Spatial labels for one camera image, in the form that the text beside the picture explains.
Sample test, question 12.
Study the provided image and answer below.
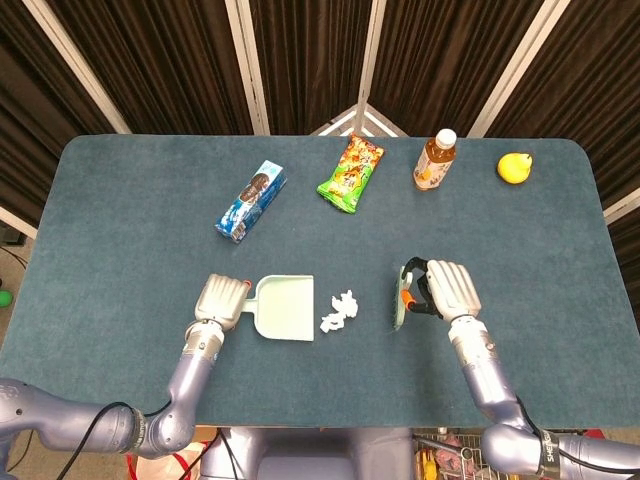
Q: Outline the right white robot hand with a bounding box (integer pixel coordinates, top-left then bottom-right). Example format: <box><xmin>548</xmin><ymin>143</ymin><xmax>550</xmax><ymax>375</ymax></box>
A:
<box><xmin>402</xmin><ymin>256</ymin><xmax>483</xmax><ymax>321</ymax></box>

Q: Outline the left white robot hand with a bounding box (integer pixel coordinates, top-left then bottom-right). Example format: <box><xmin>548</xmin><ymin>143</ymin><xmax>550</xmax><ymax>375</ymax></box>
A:
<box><xmin>193</xmin><ymin>273</ymin><xmax>253</xmax><ymax>332</ymax></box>

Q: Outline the mint green hand broom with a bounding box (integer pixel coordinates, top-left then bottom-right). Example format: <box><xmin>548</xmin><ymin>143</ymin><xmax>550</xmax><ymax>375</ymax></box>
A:
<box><xmin>389</xmin><ymin>264</ymin><xmax>414</xmax><ymax>334</ymax></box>

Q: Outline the mint green dustpan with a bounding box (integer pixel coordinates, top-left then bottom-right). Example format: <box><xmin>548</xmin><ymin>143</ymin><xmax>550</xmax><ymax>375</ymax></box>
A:
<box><xmin>239</xmin><ymin>274</ymin><xmax>316</xmax><ymax>343</ymax></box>

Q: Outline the white paper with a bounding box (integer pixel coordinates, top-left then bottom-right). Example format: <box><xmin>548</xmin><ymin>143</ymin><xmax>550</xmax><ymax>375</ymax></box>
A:
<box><xmin>319</xmin><ymin>288</ymin><xmax>360</xmax><ymax>335</ymax></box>

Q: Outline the blue felt table cloth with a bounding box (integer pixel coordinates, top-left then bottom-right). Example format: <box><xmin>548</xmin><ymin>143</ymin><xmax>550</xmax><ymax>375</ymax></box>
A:
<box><xmin>0</xmin><ymin>134</ymin><xmax>640</xmax><ymax>431</ymax></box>

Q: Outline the blue cookie box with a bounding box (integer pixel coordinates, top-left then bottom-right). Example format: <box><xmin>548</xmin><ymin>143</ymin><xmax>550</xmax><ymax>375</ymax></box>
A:
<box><xmin>214</xmin><ymin>159</ymin><xmax>289</xmax><ymax>245</ymax></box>

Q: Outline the tea bottle white cap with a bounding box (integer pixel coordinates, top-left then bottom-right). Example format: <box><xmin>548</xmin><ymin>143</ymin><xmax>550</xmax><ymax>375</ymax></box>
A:
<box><xmin>412</xmin><ymin>128</ymin><xmax>459</xmax><ymax>192</ymax></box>

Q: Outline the yellow pear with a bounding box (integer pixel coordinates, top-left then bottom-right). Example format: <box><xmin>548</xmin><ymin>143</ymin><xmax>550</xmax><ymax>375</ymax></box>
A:
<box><xmin>496</xmin><ymin>152</ymin><xmax>534</xmax><ymax>186</ymax></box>

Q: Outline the green orange snack bag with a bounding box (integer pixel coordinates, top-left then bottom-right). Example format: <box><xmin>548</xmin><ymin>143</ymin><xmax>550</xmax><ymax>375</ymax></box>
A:
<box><xmin>316</xmin><ymin>134</ymin><xmax>386</xmax><ymax>215</ymax></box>

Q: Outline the lavender robot torso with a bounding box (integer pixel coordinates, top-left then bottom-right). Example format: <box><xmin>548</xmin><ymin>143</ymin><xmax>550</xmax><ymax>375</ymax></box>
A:
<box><xmin>199</xmin><ymin>427</ymin><xmax>416</xmax><ymax>480</ymax></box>

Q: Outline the red white bag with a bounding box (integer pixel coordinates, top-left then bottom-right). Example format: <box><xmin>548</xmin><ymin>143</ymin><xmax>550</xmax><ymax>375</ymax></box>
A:
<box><xmin>124</xmin><ymin>442</ymin><xmax>206</xmax><ymax>480</ymax></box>

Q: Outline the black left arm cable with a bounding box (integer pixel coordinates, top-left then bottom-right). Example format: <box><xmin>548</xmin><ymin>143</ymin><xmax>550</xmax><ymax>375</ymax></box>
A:
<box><xmin>58</xmin><ymin>401</ymin><xmax>174</xmax><ymax>480</ymax></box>

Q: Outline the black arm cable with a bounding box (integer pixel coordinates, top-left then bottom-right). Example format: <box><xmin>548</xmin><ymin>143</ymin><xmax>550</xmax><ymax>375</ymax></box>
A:
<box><xmin>514</xmin><ymin>396</ymin><xmax>640</xmax><ymax>475</ymax></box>
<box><xmin>58</xmin><ymin>401</ymin><xmax>174</xmax><ymax>480</ymax></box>

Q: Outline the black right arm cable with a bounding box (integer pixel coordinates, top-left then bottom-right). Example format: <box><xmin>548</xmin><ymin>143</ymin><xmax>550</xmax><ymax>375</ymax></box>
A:
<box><xmin>514</xmin><ymin>396</ymin><xmax>640</xmax><ymax>475</ymax></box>

